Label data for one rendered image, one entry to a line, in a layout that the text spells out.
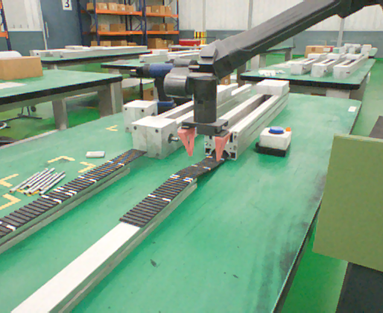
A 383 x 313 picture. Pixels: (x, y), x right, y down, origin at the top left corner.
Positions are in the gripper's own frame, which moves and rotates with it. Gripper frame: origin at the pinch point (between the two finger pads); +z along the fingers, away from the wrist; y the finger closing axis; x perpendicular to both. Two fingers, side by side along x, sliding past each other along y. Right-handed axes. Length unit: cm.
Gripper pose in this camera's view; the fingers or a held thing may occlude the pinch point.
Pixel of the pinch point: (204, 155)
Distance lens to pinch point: 80.3
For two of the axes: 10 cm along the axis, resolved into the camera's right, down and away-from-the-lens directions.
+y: -8.9, -1.6, 4.2
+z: 0.0, 9.3, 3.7
